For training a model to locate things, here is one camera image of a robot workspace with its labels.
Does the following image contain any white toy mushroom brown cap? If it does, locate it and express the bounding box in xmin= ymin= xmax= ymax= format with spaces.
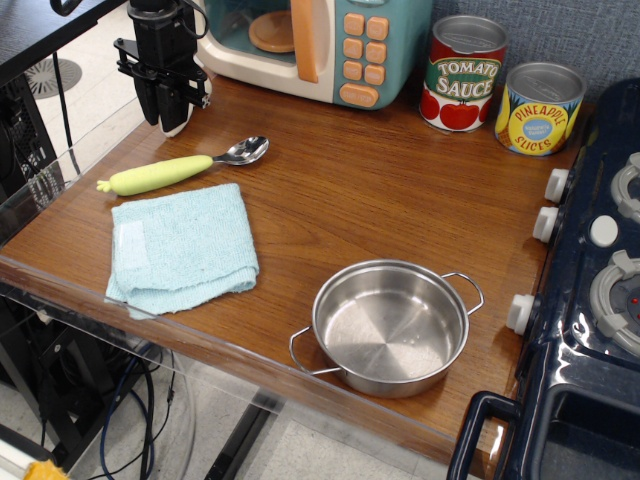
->
xmin=160 ymin=56 xmax=212 ymax=137

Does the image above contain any white stove knob middle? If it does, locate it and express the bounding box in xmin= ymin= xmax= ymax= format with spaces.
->
xmin=533 ymin=207 xmax=559 ymax=243

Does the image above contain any teal cream toy microwave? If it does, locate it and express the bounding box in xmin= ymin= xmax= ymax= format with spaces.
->
xmin=198 ymin=1 xmax=432 ymax=110

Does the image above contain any spoon with green handle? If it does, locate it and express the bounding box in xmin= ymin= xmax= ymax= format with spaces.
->
xmin=96 ymin=136 xmax=270 ymax=196

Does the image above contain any light blue folded cloth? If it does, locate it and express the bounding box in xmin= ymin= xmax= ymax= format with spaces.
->
xmin=106 ymin=183 xmax=259 ymax=320

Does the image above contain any white stove knob lower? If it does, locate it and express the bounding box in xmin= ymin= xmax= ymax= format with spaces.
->
xmin=506 ymin=294 xmax=535 ymax=336

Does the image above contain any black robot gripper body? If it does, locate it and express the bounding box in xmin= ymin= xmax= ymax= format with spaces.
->
xmin=114 ymin=1 xmax=209 ymax=88

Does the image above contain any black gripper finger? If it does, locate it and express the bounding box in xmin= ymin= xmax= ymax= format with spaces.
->
xmin=134 ymin=77 xmax=160 ymax=125
xmin=157 ymin=85 xmax=191 ymax=132

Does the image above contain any white stove knob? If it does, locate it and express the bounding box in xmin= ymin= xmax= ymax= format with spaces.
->
xmin=544 ymin=168 xmax=570 ymax=204
xmin=533 ymin=207 xmax=559 ymax=243
xmin=506 ymin=294 xmax=535 ymax=336

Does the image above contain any blue cable under table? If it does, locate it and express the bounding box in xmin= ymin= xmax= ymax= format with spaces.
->
xmin=98 ymin=355 xmax=156 ymax=480

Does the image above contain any tomato sauce toy can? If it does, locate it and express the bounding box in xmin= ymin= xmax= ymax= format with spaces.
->
xmin=419 ymin=15 xmax=509 ymax=132

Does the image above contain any black desk at left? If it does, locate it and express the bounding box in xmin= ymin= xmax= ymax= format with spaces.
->
xmin=1 ymin=1 xmax=124 ymax=86

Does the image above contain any black cable under table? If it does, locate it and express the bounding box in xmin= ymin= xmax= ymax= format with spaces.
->
xmin=84 ymin=349 xmax=177 ymax=480

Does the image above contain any yellow fuzzy object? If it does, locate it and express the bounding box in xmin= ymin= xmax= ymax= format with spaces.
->
xmin=22 ymin=460 xmax=69 ymax=480

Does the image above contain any pineapple slices toy can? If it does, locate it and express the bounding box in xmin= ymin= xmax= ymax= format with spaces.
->
xmin=495 ymin=62 xmax=587 ymax=157

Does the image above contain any dark blue toy stove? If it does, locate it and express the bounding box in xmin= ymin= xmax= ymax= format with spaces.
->
xmin=448 ymin=79 xmax=639 ymax=479

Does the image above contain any stainless steel pot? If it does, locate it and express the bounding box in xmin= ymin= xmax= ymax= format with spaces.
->
xmin=304 ymin=259 xmax=485 ymax=398

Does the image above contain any black computer case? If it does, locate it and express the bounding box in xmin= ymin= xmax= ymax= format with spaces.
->
xmin=1 ymin=74 xmax=57 ymax=203

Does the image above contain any white stove knob upper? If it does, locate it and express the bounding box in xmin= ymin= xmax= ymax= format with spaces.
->
xmin=544 ymin=168 xmax=570 ymax=204

